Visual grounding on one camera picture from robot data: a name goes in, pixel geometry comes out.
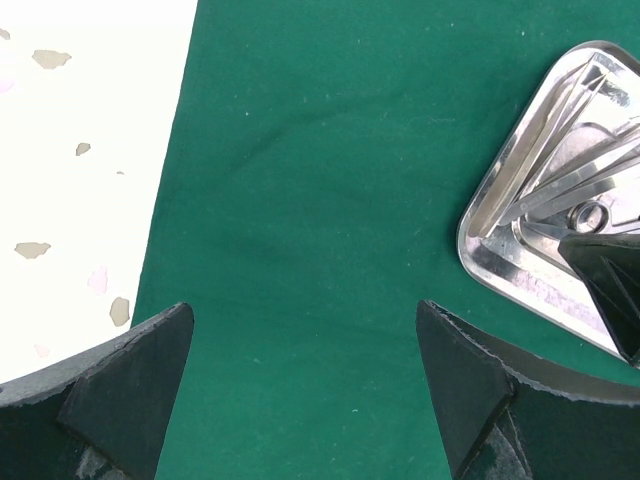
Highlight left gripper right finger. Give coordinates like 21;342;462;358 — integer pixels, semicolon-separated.
416;301;639;479

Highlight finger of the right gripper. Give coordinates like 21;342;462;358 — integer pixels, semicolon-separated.
558;233;639;367

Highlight steel surgical scissors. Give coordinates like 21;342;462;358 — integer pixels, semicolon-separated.
522;200;639;242

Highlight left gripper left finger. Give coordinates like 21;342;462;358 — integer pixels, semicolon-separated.
1;303;194;479

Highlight steel tweezers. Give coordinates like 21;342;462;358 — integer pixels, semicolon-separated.
521;54;610;191
498;138;639;226

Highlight steel instrument tray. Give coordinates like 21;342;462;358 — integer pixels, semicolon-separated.
457;40;639;361

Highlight green surgical cloth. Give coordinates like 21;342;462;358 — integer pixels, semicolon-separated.
134;1;639;479

